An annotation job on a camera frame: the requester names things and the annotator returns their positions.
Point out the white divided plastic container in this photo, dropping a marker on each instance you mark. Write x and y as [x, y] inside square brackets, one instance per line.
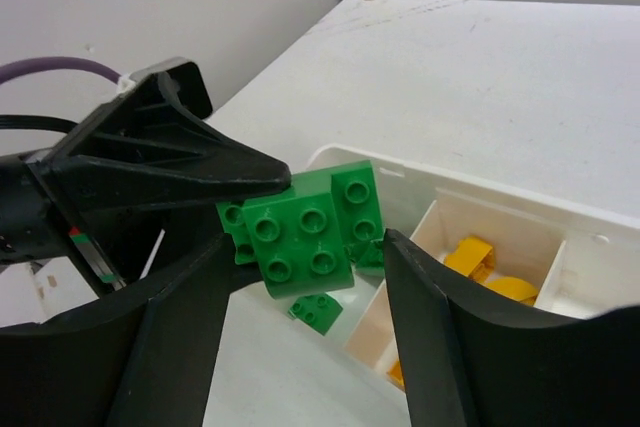
[552, 254]

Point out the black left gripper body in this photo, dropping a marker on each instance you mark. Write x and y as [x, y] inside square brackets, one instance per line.
[33, 229]

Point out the small green lego piece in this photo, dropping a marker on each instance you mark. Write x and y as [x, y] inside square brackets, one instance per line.
[319, 311]

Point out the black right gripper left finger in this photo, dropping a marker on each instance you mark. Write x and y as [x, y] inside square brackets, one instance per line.
[142, 356]

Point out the yellow lego pieces in container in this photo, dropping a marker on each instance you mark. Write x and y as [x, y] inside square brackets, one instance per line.
[424, 328]

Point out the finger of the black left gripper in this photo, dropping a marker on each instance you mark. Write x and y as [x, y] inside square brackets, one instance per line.
[150, 148]

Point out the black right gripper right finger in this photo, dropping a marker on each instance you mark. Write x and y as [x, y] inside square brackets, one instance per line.
[471, 357]

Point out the green lego cluster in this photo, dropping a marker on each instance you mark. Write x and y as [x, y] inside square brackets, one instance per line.
[306, 238]

